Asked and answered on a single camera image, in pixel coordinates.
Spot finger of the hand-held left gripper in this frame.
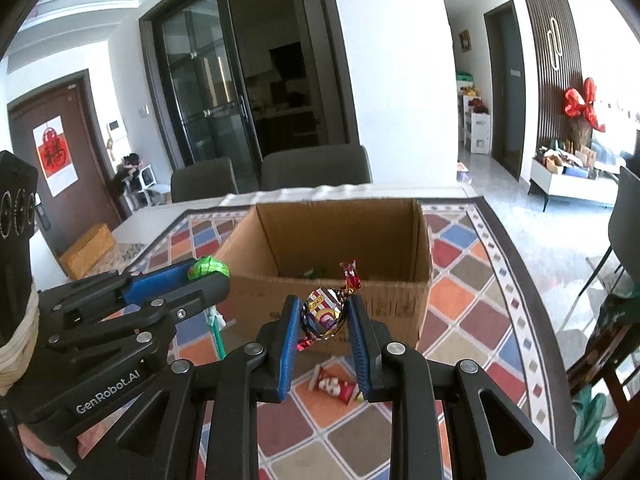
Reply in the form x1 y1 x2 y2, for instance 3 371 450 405
45 272 232 361
39 260 201 321

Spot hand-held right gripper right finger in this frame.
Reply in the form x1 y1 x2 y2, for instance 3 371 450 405
346 292 583 480

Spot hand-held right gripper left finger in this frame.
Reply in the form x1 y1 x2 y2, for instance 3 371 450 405
65 294 303 480

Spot green candy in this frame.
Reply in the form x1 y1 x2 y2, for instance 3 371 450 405
187 256 231 281

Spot gold red candy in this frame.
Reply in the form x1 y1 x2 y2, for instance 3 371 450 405
297 258 362 352

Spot brown cardboard box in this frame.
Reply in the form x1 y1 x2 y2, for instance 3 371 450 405
212 199 434 356

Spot green white snack stick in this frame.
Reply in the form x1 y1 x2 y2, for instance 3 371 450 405
206 305 228 361

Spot red white-face snack packet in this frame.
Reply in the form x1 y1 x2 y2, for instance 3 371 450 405
309 365 366 406

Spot floral table runner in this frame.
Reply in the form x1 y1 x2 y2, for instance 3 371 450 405
100 240 151 271

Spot yellow wooden box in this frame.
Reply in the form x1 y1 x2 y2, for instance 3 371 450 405
59 223 117 281

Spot small white rack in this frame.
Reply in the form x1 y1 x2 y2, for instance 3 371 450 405
107 152 171 211

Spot dark grey dining chair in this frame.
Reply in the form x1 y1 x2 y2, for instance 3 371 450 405
597 165 640 286
261 144 373 192
170 157 240 203

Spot checkered colourful tablecloth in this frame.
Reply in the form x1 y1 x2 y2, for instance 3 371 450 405
115 195 576 480

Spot brown entry door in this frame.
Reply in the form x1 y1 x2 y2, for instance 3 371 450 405
7 69 123 256

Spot red white door poster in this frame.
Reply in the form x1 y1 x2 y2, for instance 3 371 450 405
32 115 78 197

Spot black glass sliding doors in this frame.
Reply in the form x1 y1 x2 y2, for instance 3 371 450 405
139 0 361 176

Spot brown wooden chair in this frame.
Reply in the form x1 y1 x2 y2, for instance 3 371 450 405
565 320 640 411

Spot white storage shelf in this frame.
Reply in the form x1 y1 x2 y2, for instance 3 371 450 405
457 72 493 156

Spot dark green cloth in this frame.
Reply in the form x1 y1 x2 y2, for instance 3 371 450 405
597 292 640 331

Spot white low cabinet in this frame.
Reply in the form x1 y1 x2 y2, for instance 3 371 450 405
527 157 618 213

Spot pile of boxes and bags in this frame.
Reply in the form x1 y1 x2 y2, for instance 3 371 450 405
537 137 618 178

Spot dark hallway door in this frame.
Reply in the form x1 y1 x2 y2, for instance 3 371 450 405
484 0 530 181

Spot red bow decoration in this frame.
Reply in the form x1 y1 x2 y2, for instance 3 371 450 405
564 77 607 133

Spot dark slatted wall panel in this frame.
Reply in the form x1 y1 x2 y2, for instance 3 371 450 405
517 0 588 151

